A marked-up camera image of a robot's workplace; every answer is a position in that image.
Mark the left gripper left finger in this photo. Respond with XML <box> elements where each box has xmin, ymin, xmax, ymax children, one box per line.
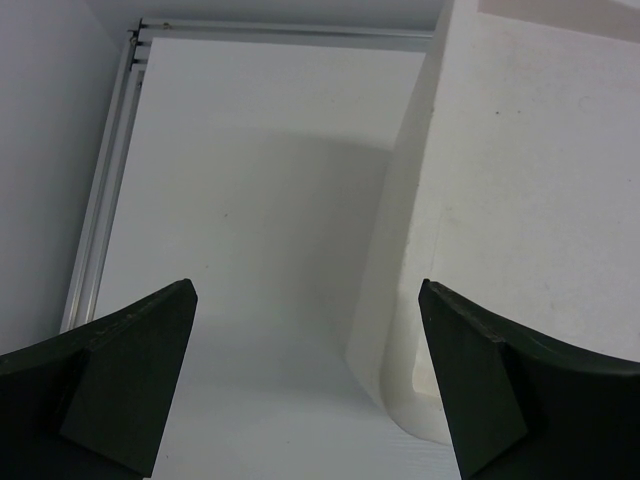
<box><xmin>1</xmin><ymin>279</ymin><xmax>198</xmax><ymax>479</ymax></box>

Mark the white drawer cabinet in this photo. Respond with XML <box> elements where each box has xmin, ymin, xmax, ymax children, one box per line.
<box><xmin>346</xmin><ymin>1</ymin><xmax>639</xmax><ymax>444</ymax></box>

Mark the aluminium table frame rail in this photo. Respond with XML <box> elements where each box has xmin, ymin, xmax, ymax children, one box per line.
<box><xmin>60</xmin><ymin>17</ymin><xmax>434</xmax><ymax>333</ymax></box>

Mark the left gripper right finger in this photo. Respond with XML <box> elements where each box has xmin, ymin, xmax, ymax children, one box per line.
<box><xmin>419</xmin><ymin>280</ymin><xmax>639</xmax><ymax>479</ymax></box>

